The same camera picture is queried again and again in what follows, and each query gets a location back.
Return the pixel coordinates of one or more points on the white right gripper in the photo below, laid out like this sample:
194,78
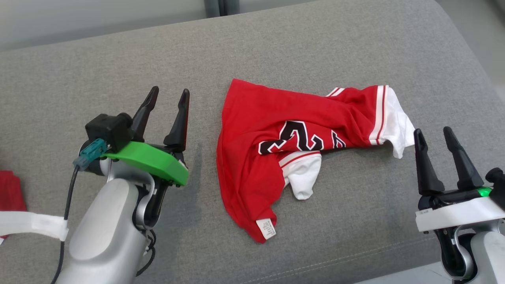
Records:
457,213

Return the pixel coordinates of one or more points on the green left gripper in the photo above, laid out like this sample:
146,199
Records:
154,161

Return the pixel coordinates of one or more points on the red t-shirt white sleeves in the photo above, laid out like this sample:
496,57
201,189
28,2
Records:
256,126

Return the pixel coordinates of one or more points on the red basketball jersey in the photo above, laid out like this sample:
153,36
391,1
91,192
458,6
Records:
11,193

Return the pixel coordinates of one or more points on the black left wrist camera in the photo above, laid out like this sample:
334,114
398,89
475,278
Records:
108,128

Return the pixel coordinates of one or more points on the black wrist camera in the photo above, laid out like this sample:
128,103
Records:
108,128
498,185

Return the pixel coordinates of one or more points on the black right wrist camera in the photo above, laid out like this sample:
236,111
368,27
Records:
498,185

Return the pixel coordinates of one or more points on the grey partition post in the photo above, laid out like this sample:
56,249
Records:
230,6
212,7

